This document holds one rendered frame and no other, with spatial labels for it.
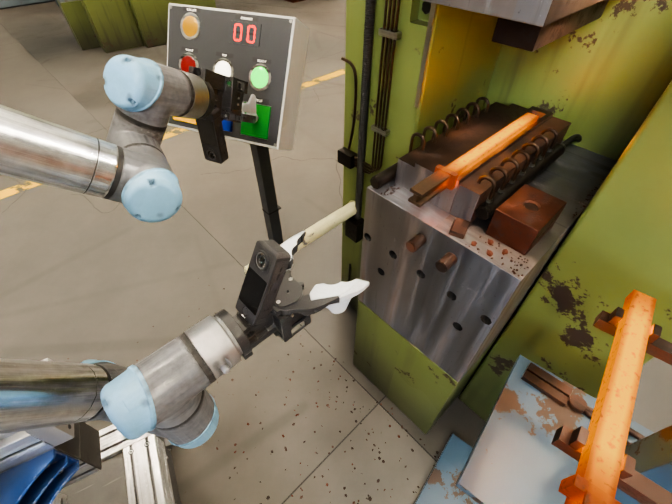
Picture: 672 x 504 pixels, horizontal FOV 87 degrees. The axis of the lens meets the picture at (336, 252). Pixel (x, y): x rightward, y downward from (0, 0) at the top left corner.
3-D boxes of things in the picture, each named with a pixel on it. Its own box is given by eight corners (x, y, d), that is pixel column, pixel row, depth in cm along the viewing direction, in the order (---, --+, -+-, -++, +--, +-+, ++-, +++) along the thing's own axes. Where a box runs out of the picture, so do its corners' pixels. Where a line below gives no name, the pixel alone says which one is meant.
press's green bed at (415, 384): (425, 435, 129) (457, 383, 95) (352, 364, 148) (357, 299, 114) (502, 341, 156) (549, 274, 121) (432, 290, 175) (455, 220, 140)
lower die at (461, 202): (468, 224, 73) (481, 191, 66) (394, 182, 83) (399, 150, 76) (557, 150, 92) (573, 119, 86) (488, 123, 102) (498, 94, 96)
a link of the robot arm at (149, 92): (91, 96, 52) (106, 38, 49) (151, 106, 62) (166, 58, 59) (130, 125, 51) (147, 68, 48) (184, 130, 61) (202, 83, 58)
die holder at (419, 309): (458, 383, 95) (521, 280, 63) (357, 299, 114) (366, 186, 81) (549, 273, 121) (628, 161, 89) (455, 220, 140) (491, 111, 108)
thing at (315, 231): (254, 284, 102) (251, 273, 99) (244, 274, 105) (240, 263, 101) (359, 216, 123) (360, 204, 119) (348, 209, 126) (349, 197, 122)
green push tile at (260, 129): (266, 139, 84) (270, 106, 82) (239, 133, 86) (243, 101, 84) (270, 139, 86) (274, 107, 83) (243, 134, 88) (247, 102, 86)
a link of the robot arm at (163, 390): (119, 405, 46) (85, 378, 40) (195, 352, 51) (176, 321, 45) (143, 454, 42) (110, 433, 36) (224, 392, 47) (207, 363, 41)
